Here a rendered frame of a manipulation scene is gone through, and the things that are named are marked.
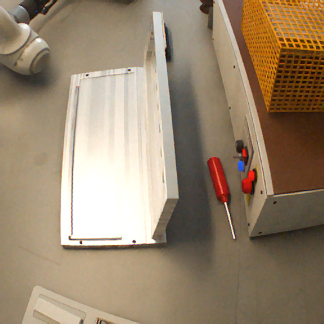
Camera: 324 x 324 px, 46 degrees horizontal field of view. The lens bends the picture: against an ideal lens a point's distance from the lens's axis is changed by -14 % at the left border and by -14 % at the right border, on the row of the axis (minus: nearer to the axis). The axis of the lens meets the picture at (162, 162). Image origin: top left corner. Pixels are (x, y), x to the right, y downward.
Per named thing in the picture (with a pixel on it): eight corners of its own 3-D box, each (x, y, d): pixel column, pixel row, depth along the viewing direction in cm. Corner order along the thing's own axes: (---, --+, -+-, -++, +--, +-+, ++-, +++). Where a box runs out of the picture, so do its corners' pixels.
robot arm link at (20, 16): (5, 31, 110) (18, 20, 113) (20, 38, 108) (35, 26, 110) (-2, 11, 103) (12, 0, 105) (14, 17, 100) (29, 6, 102)
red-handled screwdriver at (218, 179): (206, 164, 89) (206, 157, 87) (218, 161, 90) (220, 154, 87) (227, 242, 80) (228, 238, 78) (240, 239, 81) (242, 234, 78)
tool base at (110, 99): (72, 80, 103) (71, 71, 100) (154, 71, 103) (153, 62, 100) (63, 248, 81) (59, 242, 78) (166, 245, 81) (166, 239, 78)
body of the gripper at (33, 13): (13, 2, 105) (35, -14, 108) (19, 20, 112) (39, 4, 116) (27, 6, 102) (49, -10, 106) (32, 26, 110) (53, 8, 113)
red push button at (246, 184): (240, 182, 77) (242, 173, 74) (249, 181, 77) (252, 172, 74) (242, 198, 75) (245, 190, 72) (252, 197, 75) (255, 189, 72)
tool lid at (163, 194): (152, 11, 85) (160, 11, 85) (141, 65, 101) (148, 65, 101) (166, 198, 62) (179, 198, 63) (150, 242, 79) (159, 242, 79)
